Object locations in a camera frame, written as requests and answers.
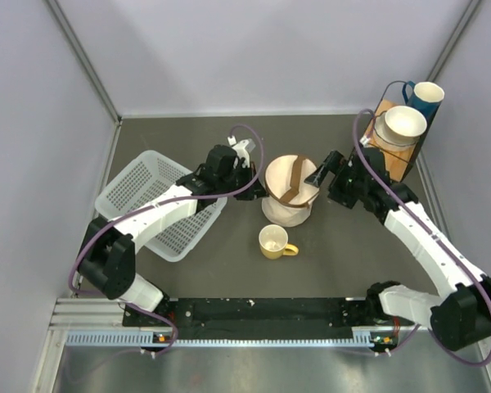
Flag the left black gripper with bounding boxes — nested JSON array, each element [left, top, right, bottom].
[[218, 162, 268, 201]]

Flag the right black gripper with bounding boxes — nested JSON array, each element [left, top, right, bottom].
[[304, 151, 367, 209]]

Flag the cream round laundry bag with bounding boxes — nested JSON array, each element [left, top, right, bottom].
[[261, 155, 319, 228]]

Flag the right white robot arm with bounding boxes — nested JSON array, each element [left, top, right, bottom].
[[304, 147, 491, 351]]

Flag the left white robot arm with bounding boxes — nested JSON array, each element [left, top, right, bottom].
[[76, 138, 266, 325]]

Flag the yellow ceramic mug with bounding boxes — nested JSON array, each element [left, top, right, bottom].
[[259, 224, 299, 260]]

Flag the white plate under bowl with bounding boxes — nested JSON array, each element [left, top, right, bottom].
[[373, 112, 418, 151]]

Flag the white ceramic bowl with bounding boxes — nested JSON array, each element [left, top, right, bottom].
[[384, 106, 427, 144]]

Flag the white perforated plastic basket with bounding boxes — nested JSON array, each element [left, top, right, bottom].
[[94, 149, 228, 262]]

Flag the blue white mug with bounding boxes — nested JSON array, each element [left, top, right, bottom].
[[402, 81, 445, 122]]

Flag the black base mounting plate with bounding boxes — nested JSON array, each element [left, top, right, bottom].
[[122, 296, 402, 340]]

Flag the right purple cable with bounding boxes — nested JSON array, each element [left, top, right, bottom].
[[352, 108, 491, 365]]

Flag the purple cable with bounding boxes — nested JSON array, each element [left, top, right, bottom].
[[68, 124, 265, 357], [352, 108, 491, 365]]

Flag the black wire wooden rack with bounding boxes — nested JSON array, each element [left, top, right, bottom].
[[360, 80, 439, 181]]

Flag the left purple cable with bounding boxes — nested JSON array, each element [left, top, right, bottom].
[[68, 124, 265, 357]]

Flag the grey slotted cable duct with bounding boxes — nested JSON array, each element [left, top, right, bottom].
[[65, 330, 397, 348]]

